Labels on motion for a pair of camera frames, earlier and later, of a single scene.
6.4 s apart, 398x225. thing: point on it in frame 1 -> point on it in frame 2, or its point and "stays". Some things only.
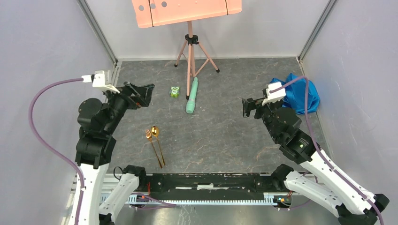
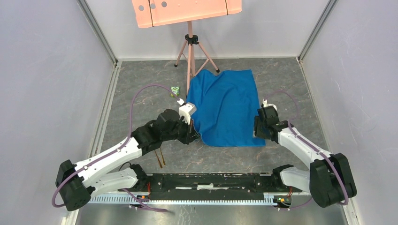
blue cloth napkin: [295, 94] -> [227, 104]
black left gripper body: [121, 102] -> [184, 131]
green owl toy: [174, 91] stays
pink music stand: [151, 13] stays
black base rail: [243, 186] stays
